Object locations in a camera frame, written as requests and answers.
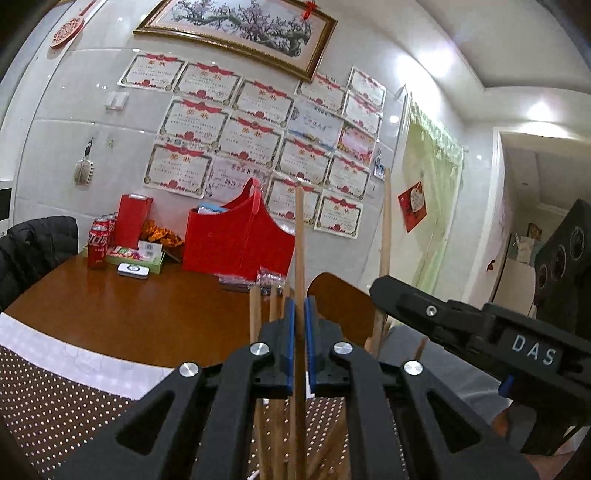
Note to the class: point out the clear plastic packet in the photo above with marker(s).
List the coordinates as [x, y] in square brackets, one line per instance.
[249, 282]

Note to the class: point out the green tray of packets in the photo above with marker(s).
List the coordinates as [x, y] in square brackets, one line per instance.
[138, 261]

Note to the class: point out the red knot tassel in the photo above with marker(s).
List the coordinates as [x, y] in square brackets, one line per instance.
[310, 8]

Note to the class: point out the framed plum blossom picture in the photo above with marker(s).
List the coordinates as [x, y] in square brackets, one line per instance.
[240, 23]

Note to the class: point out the red round fan ornament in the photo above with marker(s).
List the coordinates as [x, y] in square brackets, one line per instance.
[67, 30]

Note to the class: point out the tall red box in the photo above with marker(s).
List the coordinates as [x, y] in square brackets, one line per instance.
[130, 221]

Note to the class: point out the red cola can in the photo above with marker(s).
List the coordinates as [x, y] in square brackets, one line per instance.
[98, 249]
[112, 219]
[104, 227]

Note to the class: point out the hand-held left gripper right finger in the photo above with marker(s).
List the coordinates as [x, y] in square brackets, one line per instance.
[311, 341]

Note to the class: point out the white lace table cloth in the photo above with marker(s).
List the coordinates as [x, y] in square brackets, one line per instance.
[69, 350]

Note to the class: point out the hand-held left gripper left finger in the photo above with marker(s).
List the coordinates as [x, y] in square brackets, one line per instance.
[290, 341]

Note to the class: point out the person's right hand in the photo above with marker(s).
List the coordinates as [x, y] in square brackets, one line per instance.
[508, 422]

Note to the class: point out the brown wooden chair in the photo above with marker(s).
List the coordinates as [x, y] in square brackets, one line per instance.
[341, 300]

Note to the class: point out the white light switch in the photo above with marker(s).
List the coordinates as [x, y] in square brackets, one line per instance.
[116, 100]

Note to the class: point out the pale green curtain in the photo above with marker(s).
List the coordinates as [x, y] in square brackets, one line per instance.
[429, 184]

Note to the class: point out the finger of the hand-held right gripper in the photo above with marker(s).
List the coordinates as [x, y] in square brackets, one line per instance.
[429, 318]

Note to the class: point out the red gift bag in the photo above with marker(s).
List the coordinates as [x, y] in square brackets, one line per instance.
[231, 249]

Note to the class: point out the blue packet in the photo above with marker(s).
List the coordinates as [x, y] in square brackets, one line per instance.
[212, 208]

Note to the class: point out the black padded jacket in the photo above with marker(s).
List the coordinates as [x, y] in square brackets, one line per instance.
[37, 258]

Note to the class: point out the red heart card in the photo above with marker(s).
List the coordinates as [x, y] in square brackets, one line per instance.
[413, 205]

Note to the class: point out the grey hanging brush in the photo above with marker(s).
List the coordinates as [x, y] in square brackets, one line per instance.
[84, 171]

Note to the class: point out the small white tin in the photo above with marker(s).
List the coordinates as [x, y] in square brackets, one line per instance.
[134, 271]

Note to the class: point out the white barcode box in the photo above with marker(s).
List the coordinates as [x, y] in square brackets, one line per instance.
[150, 249]

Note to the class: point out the wall of award certificates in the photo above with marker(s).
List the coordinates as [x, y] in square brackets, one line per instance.
[249, 138]

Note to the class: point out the orange snack packets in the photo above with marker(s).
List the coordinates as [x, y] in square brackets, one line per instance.
[161, 235]

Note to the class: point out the small wall photo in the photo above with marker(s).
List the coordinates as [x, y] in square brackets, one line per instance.
[378, 165]

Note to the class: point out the brown dotted table mat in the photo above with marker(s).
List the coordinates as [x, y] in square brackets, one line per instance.
[69, 415]

